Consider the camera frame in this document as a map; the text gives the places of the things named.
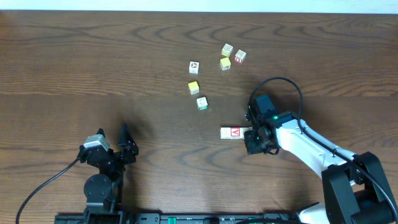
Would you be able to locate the red bordered block rear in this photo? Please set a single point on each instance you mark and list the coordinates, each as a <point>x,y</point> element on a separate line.
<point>240,56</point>

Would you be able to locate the yellow bordered block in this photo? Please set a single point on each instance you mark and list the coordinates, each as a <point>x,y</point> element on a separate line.
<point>227,50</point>

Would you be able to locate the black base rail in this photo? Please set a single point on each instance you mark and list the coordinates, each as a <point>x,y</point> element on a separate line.
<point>156,218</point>

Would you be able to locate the white block number 4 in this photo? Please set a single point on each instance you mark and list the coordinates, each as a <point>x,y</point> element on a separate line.
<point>243,130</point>

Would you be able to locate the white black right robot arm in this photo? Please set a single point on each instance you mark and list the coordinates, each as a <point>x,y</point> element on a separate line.
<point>355,187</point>

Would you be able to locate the white block with green edge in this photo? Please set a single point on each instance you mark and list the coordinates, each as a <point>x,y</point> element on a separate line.
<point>202,103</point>

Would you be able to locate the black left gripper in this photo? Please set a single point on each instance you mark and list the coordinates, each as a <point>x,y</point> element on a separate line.
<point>115,156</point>

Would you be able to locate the yellow top block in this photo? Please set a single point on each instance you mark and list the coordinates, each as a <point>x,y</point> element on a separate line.
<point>193,87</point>

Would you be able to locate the white block letter M ladybug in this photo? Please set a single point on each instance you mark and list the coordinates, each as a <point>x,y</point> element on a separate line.
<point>225,133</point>

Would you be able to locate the yellow white block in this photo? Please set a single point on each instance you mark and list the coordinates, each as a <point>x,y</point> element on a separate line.
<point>225,63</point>

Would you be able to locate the white block with letter A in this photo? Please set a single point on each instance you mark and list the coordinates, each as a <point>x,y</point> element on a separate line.
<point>194,67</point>

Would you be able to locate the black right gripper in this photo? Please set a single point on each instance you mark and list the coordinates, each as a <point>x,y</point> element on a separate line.
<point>251,147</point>

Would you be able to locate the red block letter A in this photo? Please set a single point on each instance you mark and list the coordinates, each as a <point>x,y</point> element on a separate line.
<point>235,133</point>

